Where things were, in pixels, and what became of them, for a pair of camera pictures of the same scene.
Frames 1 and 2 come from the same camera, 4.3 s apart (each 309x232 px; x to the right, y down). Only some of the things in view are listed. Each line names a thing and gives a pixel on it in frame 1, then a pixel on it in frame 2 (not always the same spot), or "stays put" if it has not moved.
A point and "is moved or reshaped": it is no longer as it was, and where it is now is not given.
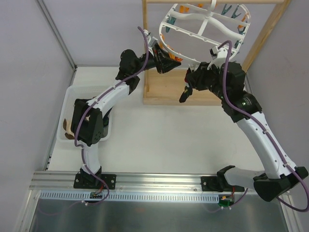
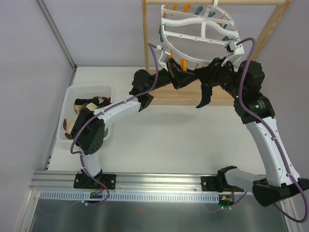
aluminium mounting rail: x=136 y=181 stays put
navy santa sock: x=188 y=92 -> x=206 y=91
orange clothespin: x=163 y=37 -> x=171 y=55
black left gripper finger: x=168 y=65 -> x=184 y=78
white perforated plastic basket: x=71 y=94 stays put
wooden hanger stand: x=164 y=87 stays put
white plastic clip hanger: x=189 y=32 is moved or reshaped
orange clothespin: x=172 y=55 -> x=183 y=64
